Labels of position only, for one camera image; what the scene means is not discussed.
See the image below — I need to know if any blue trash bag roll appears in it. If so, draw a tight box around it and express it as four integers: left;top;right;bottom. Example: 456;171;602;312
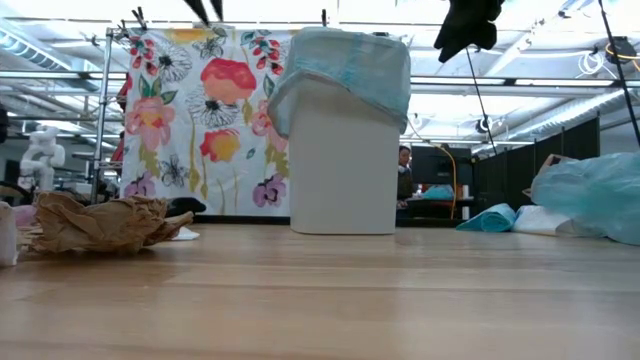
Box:
454;202;518;234

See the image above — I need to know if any thin black pole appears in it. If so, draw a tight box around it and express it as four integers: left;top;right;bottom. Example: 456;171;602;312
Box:
464;47;499;157

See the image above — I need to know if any loose blue trash bag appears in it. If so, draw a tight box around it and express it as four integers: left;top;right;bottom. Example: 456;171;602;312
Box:
529;151;640;246

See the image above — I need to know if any white plastic trash bin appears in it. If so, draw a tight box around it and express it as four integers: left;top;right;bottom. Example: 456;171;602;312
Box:
288;74;402;236

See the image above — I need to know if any black yellow cable reel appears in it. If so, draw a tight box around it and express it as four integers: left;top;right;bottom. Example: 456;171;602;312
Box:
603;35;640;74

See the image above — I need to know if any white robot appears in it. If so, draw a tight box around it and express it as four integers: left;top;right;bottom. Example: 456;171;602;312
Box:
18;124;67;192

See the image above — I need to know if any brown paper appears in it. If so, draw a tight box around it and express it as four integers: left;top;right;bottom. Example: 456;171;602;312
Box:
28;191;196;257

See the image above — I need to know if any pink ball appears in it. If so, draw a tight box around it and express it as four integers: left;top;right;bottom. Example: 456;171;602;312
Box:
11;204;39;229

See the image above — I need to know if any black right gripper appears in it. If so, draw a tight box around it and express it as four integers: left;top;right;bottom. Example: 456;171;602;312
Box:
433;0;506;64

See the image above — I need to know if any white flat bag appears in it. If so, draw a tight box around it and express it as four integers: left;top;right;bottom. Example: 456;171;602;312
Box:
511;204;610;239

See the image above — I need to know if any black partition wall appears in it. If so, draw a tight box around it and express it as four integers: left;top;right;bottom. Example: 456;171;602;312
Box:
471;116;601;214

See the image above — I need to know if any yellow cable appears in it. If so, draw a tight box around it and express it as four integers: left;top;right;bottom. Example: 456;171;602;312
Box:
409;114;459;219

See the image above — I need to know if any metal rack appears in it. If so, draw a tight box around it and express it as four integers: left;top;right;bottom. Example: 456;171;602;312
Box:
88;26;129;205

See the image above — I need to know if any blue bin liner bag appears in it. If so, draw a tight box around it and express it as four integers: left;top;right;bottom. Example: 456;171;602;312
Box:
266;25;413;140

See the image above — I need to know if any black monitor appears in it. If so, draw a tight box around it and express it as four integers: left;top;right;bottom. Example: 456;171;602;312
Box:
412;144;474;187

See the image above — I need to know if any person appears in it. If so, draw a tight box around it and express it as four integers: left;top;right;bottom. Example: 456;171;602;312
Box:
396;144;417;210

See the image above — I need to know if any teal bundle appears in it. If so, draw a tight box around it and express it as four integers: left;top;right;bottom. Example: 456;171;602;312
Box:
421;184;456;202

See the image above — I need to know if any brown cardboard piece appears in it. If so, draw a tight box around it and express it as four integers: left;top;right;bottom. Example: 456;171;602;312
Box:
521;152;572;200

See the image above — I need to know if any black green work glove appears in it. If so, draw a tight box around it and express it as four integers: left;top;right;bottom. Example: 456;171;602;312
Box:
166;196;208;218

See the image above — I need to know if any floral cloth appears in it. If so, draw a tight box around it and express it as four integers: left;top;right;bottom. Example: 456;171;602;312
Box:
119;26;301;218

